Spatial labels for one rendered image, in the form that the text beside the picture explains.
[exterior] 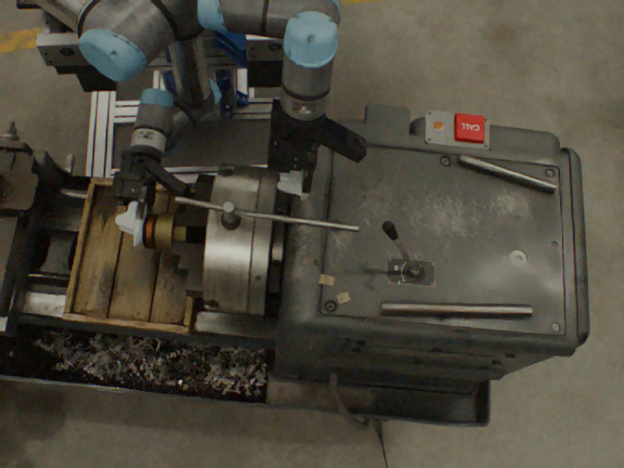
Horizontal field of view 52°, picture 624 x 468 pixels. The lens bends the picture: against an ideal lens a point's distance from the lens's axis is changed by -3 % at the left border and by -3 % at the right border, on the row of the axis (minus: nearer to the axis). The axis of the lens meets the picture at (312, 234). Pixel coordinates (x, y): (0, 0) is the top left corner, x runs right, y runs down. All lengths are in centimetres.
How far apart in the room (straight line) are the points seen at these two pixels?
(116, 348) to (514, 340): 110
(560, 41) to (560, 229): 201
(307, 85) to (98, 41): 42
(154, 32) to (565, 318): 92
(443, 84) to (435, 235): 174
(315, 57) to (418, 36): 214
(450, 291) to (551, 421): 145
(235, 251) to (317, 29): 49
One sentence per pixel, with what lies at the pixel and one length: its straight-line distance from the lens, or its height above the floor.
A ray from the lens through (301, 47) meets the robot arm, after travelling 95.
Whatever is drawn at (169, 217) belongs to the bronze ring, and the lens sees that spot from 141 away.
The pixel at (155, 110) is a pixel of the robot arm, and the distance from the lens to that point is 151.
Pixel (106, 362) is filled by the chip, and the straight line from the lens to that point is 192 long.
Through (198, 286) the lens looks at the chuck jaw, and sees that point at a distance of 136.
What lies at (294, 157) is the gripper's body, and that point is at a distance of 108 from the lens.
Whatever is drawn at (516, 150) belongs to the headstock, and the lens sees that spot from 140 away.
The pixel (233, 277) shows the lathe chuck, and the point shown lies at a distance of 128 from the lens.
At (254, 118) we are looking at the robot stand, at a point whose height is 23.
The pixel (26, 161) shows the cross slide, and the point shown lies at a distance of 172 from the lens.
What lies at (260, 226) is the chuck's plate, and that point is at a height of 124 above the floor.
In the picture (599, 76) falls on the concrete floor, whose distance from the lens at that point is 327.
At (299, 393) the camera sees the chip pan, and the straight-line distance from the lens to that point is 190.
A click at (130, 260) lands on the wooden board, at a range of 164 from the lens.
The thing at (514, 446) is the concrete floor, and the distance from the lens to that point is 259.
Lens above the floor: 243
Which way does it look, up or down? 71 degrees down
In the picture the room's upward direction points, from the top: 11 degrees clockwise
